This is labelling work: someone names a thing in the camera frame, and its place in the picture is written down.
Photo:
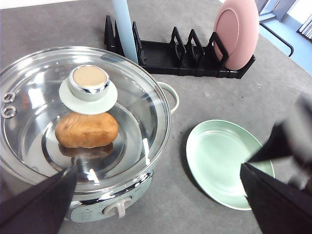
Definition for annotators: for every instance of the blue plate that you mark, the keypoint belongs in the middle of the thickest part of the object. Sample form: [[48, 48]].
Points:
[[122, 17]]

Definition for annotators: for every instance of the green electric steamer pot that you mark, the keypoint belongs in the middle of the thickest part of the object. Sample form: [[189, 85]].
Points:
[[96, 207]]

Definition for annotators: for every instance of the pink plate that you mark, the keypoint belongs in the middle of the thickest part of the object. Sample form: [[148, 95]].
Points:
[[237, 28]]

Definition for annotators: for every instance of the metal railing in background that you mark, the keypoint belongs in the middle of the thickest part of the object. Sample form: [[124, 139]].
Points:
[[278, 37]]

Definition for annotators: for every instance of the glass lid with green knob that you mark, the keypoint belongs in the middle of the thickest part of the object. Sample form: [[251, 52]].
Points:
[[104, 108]]

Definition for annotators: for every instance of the brown potato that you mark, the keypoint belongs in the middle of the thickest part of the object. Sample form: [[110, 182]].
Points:
[[81, 130]]

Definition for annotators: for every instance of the green plate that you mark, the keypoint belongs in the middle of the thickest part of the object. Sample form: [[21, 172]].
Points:
[[216, 149]]

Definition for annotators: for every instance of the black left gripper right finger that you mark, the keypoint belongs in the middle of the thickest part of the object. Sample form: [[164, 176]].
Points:
[[278, 178]]

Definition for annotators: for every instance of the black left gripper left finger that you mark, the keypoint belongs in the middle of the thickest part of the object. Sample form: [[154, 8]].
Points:
[[43, 208]]

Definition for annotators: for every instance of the black dish rack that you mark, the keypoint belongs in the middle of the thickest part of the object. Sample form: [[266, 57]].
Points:
[[176, 58]]

